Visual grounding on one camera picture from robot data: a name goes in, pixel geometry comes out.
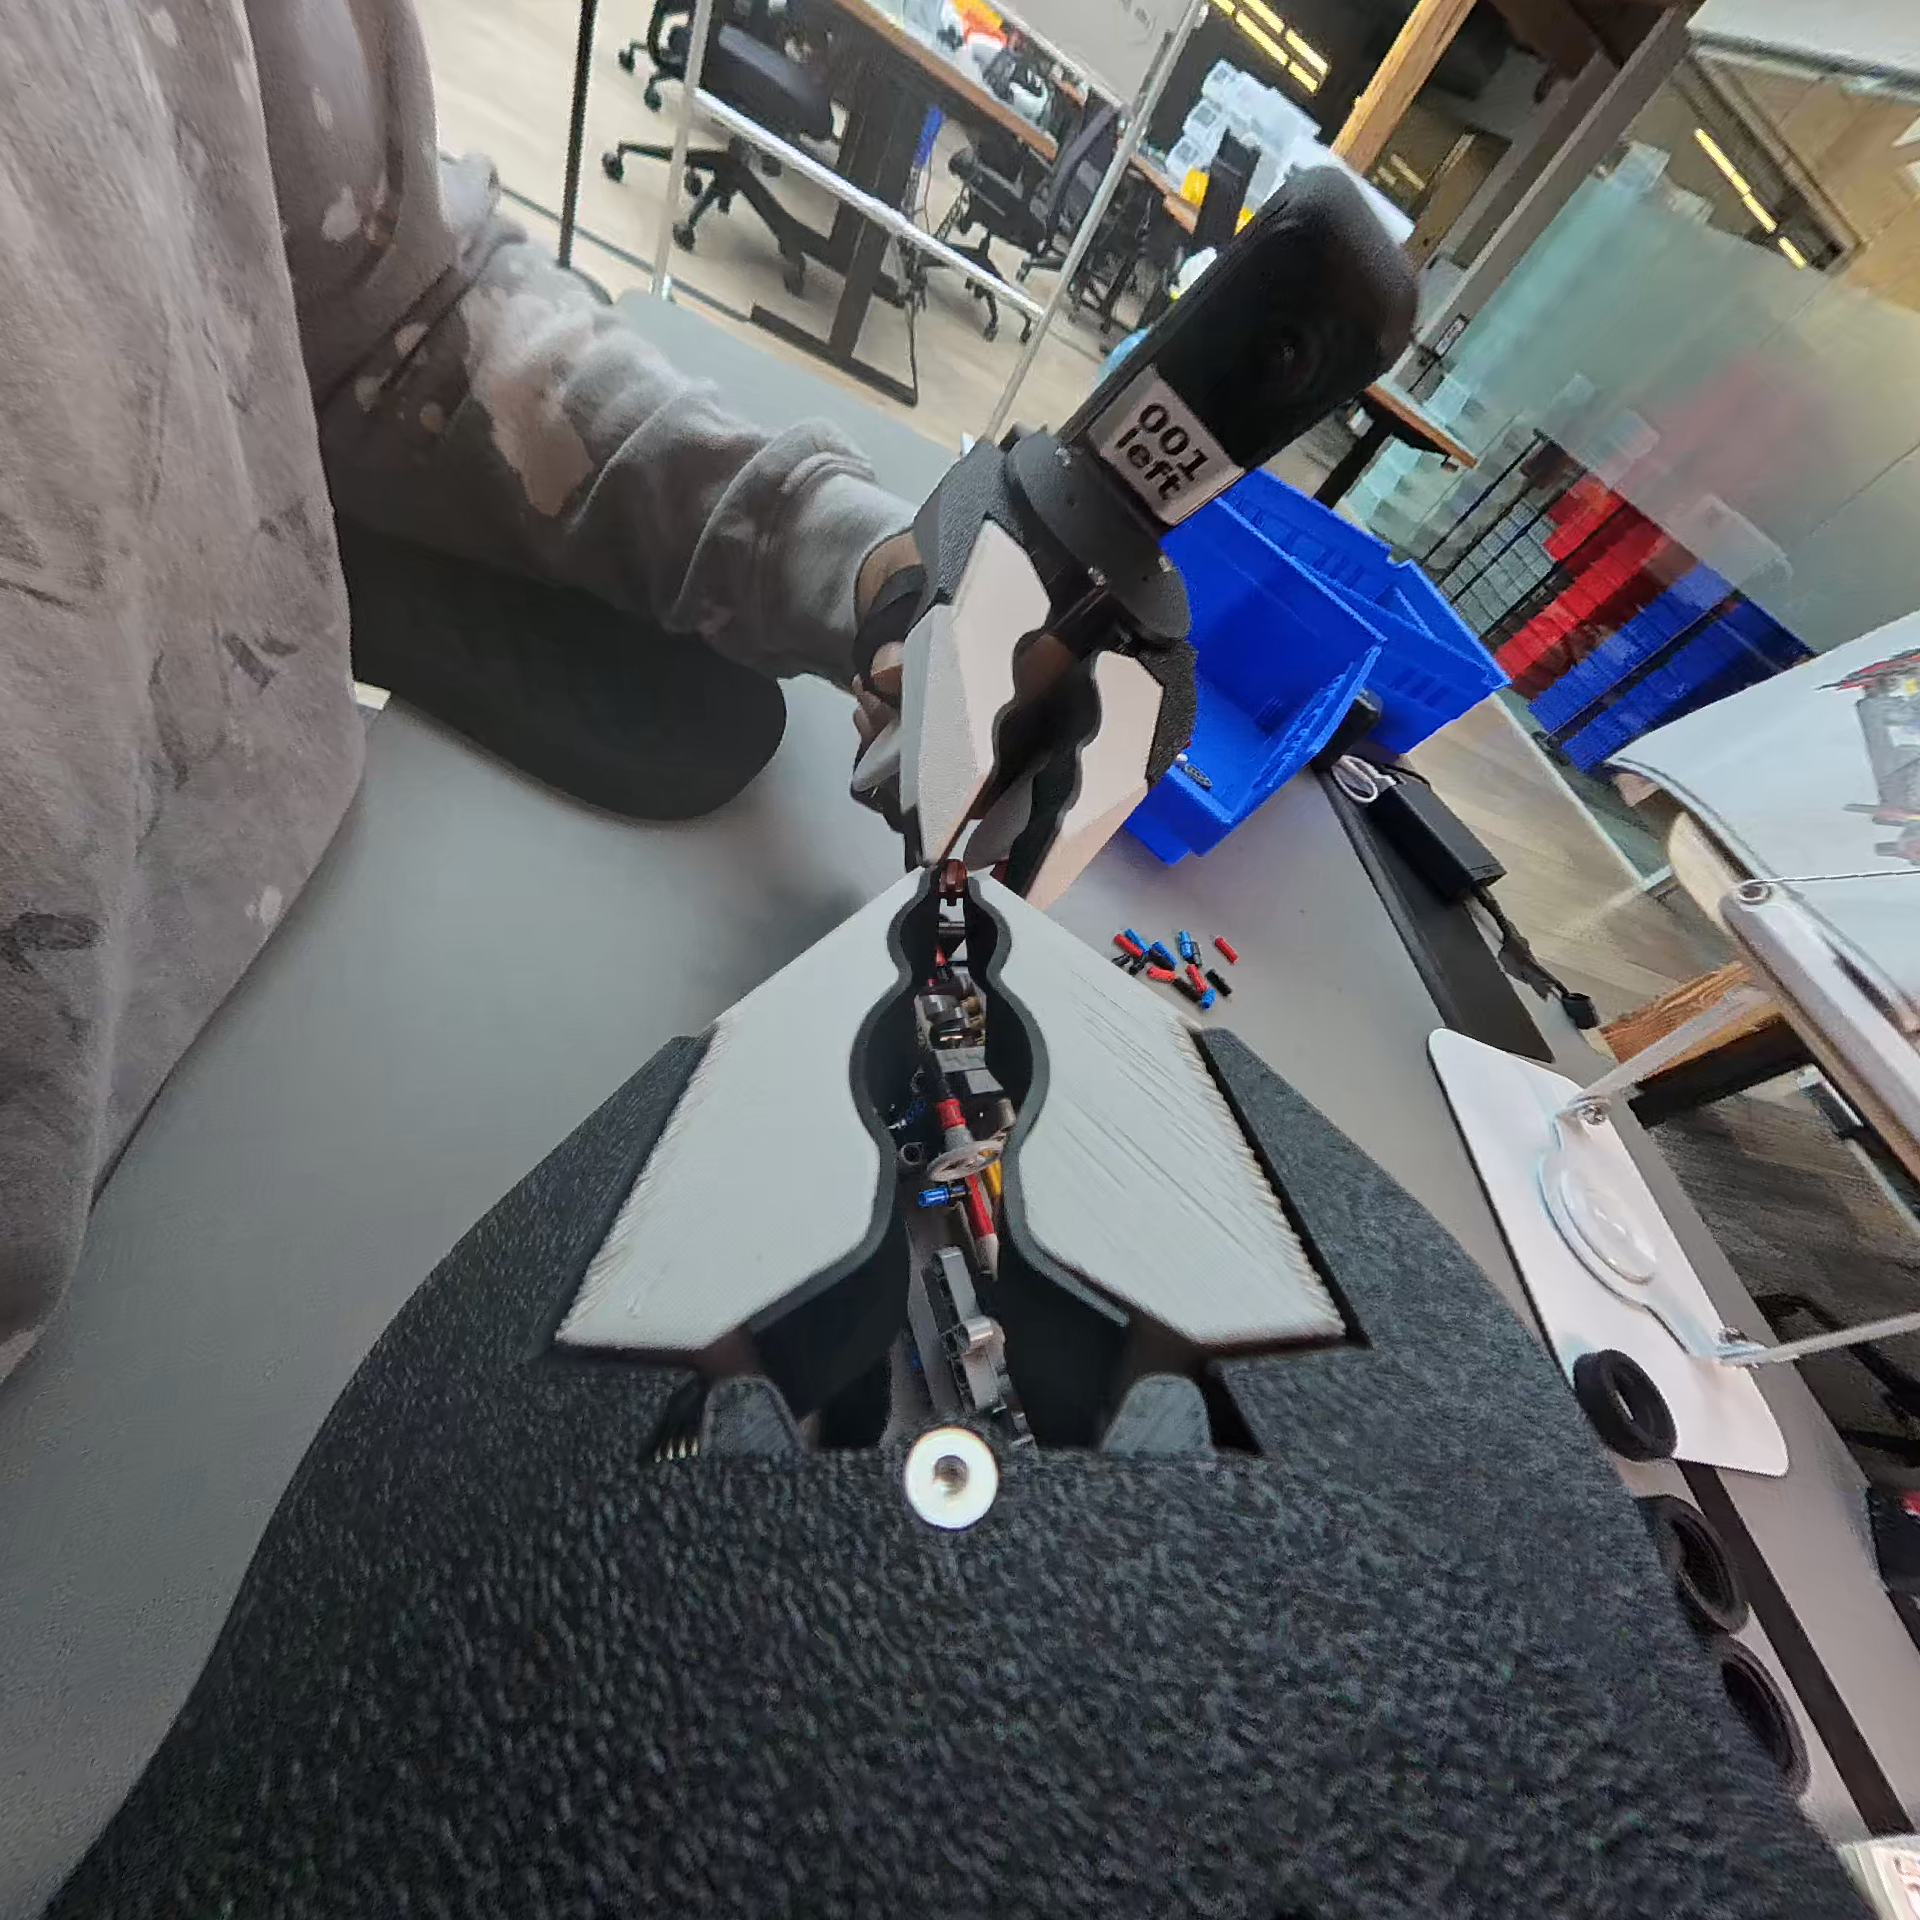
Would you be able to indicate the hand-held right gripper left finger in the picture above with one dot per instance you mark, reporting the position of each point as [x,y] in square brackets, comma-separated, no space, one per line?
[720,1199]

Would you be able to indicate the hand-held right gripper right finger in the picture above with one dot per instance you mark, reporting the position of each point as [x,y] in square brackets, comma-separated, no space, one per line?
[1169,1199]

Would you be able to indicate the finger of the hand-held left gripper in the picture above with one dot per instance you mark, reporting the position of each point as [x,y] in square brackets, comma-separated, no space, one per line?
[1119,749]
[961,675]

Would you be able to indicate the toy brick car chassis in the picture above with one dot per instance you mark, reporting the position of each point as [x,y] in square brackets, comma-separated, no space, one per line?
[961,1079]

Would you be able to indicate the toy instruction booklet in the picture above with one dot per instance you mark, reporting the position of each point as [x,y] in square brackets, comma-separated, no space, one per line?
[1770,782]

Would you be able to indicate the person's left forearm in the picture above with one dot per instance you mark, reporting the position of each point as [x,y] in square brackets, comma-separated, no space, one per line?
[599,453]

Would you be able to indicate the grey desk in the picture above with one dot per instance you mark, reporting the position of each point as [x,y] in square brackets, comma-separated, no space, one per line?
[452,973]

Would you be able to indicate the background wooden office desk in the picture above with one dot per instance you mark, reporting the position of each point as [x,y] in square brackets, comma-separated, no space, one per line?
[875,226]

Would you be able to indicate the person's left hand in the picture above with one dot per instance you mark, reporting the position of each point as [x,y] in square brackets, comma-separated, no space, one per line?
[869,697]

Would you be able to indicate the pile of small connector pins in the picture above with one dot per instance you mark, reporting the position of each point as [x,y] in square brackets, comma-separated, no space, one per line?
[1176,968]

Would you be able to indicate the black office chair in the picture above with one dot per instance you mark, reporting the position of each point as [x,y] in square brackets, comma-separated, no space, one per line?
[750,77]
[1036,182]

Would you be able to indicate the black power adapter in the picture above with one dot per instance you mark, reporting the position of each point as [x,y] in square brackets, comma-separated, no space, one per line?
[1431,833]

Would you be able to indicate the white metal book stand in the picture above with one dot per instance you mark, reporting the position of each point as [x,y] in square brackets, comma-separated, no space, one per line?
[1515,1140]

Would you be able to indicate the stack of red blue bins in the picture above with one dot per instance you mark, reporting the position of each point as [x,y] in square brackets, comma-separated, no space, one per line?
[1651,646]

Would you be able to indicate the person's grey patterned sweatshirt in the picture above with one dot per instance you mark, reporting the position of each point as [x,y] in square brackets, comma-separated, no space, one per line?
[151,599]

